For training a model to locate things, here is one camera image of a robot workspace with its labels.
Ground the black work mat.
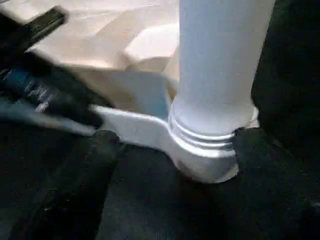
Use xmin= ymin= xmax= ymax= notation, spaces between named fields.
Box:
xmin=0 ymin=0 xmax=320 ymax=240

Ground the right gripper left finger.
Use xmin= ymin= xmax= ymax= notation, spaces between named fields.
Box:
xmin=10 ymin=129 xmax=123 ymax=240

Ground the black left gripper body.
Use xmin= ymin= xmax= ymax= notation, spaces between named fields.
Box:
xmin=0 ymin=7 xmax=68 ymax=108

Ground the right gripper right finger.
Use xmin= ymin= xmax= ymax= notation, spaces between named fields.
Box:
xmin=232 ymin=127 xmax=320 ymax=240

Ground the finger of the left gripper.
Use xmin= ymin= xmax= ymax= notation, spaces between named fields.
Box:
xmin=35 ymin=60 xmax=115 ymax=129

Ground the white plastic table top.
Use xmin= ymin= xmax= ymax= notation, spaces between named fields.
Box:
xmin=0 ymin=0 xmax=261 ymax=185

